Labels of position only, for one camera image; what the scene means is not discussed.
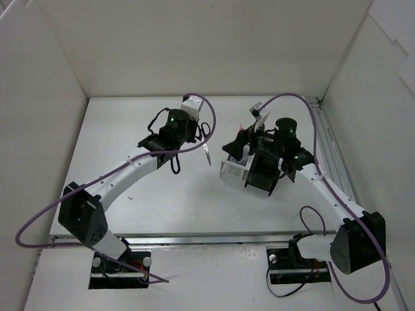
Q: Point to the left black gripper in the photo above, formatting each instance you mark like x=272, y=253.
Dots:
x=192, y=130

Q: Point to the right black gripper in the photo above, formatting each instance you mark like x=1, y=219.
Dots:
x=259, y=155

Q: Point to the black handled scissors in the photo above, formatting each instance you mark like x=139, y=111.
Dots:
x=204, y=130

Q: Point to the blue lidded jar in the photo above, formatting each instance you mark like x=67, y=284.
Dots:
x=242, y=161

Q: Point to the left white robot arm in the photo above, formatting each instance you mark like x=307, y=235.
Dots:
x=83, y=214

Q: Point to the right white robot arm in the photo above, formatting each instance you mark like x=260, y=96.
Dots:
x=360, y=238

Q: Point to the black slotted pen holder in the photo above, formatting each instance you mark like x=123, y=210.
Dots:
x=264, y=173

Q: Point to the white slotted pen holder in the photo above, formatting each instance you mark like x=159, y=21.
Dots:
x=232, y=171

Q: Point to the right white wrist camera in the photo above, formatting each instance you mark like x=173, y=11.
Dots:
x=260, y=114

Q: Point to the aluminium right rail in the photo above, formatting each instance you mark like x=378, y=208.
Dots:
x=334, y=167

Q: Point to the aluminium rail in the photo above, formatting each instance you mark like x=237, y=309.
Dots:
x=334, y=167
x=207, y=241

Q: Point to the aluminium front rail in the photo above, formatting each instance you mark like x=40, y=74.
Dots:
x=207, y=241

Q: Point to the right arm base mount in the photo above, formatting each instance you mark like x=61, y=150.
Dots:
x=286, y=266

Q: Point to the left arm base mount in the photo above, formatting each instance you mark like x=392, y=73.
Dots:
x=109, y=275

